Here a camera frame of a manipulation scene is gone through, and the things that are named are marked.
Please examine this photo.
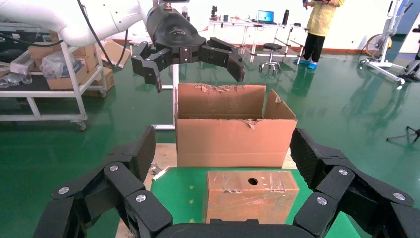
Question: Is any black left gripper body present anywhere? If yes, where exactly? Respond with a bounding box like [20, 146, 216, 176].
[146, 5, 208, 65]

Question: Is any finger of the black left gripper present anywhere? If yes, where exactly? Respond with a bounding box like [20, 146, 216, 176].
[131, 41, 172, 94]
[200, 37, 246, 83]

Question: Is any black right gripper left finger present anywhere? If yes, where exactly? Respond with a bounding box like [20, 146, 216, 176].
[33, 126, 173, 238]

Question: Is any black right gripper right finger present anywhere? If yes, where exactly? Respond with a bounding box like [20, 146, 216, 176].
[290, 128, 420, 238]

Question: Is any leaning flat cardboard sheet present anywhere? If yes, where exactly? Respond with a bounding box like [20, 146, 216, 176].
[99, 39, 133, 70]

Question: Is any cardboard box under cart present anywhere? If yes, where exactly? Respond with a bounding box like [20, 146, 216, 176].
[82, 66, 116, 98]

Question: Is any stacked cardboard boxes pile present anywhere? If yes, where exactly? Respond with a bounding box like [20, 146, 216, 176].
[28, 30, 100, 72]

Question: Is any long flat cardboard box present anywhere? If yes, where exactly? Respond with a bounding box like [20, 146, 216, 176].
[46, 65, 90, 91]

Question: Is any large open cardboard carton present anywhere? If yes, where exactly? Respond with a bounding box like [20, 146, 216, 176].
[174, 83, 298, 169]

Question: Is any black round stool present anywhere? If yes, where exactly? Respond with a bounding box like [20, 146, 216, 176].
[258, 43, 284, 73]

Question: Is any open laptop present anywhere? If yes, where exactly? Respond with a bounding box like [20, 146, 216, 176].
[256, 9, 278, 26]

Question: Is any silver metal clip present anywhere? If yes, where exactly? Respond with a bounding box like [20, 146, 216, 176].
[150, 162, 171, 181]

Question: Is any white wheeled shelf cart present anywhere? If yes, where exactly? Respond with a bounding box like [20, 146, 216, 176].
[0, 21, 108, 133]

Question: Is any green table cloth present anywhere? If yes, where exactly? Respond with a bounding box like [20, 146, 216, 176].
[150, 167, 362, 238]

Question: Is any black tripod stand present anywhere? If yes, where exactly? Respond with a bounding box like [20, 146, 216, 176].
[385, 125, 420, 144]

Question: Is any clear plastic bag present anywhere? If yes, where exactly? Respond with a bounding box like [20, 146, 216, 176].
[39, 51, 83, 80]

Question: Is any person in yellow coat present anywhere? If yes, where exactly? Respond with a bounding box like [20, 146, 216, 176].
[293, 0, 346, 70]

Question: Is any white wheeled machine stand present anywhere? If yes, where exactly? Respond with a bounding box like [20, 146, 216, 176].
[358, 0, 420, 87]

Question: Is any yellow round fan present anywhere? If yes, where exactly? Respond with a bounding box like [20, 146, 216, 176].
[364, 33, 393, 59]

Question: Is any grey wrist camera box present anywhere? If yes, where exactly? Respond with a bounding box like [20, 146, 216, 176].
[152, 0, 191, 10]

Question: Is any black hanging cable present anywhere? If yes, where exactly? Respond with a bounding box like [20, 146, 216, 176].
[115, 29, 130, 67]

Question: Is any white frame table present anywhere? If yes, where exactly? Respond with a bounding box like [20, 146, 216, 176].
[208, 19, 309, 63]

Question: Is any thin black camera cable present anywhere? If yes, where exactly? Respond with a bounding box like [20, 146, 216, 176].
[76, 0, 114, 67]

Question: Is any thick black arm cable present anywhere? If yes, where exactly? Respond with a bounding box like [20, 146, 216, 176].
[0, 32, 64, 48]

